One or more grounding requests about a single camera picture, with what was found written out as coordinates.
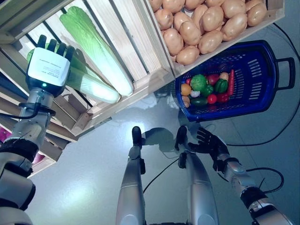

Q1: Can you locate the black left robot foot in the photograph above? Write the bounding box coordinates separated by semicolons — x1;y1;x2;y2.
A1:
131;126;143;147

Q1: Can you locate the green white napa cabbage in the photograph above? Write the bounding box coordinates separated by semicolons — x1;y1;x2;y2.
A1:
26;42;121;104
59;6;135;97

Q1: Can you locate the black floor cable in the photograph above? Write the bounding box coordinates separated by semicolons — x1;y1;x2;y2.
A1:
224;22;300;147

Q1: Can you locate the green toy lettuce head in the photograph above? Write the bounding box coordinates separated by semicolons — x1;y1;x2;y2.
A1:
190;74;208;91

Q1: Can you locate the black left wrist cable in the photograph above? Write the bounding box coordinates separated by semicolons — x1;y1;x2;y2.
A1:
0;102;56;119

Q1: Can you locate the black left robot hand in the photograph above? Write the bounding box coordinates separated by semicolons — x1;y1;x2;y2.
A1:
25;34;78;97

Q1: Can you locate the wooden potato crate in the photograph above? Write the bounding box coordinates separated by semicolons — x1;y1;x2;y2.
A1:
144;0;285;78

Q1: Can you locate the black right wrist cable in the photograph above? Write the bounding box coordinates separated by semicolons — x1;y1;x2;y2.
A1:
246;166;285;194

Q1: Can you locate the blue plastic shopping basket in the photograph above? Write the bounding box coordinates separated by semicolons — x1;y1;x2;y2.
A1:
174;39;278;122

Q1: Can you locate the dark red toy pepper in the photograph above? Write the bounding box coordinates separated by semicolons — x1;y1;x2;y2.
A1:
206;74;221;85

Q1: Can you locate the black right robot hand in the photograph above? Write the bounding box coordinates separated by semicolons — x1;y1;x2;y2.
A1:
187;127;230;162

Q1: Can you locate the dark green toy cucumber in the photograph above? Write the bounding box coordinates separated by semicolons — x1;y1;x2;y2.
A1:
190;97;209;107

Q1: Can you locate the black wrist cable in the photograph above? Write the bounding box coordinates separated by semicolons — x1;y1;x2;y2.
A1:
0;102;56;119
246;166;285;194

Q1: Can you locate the orange toy fruit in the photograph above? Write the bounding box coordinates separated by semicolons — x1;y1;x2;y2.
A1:
180;83;192;96

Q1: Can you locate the wooden display rack frame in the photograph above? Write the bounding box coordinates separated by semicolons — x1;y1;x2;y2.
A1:
55;120;80;144

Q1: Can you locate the dark basket handle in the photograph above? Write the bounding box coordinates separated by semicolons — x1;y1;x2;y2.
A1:
273;57;296;90

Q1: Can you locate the green toy bell pepper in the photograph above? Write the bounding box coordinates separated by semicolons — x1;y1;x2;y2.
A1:
214;79;229;94

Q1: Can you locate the red toy chili pepper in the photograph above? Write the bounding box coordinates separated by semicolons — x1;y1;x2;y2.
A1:
227;69;235;97

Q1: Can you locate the black right robot foot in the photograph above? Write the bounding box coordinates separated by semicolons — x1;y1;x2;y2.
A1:
174;125;188;152

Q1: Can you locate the small green toy pepper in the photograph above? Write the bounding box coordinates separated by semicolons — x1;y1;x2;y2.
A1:
201;84;214;97

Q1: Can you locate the silver right robot leg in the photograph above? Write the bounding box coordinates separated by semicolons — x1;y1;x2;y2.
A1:
178;151;220;225

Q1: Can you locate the pale wooden slatted crate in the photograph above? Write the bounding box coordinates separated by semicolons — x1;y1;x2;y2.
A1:
0;0;175;141

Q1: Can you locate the black robot foot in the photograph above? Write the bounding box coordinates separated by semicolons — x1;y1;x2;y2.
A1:
131;126;143;147
174;125;188;152

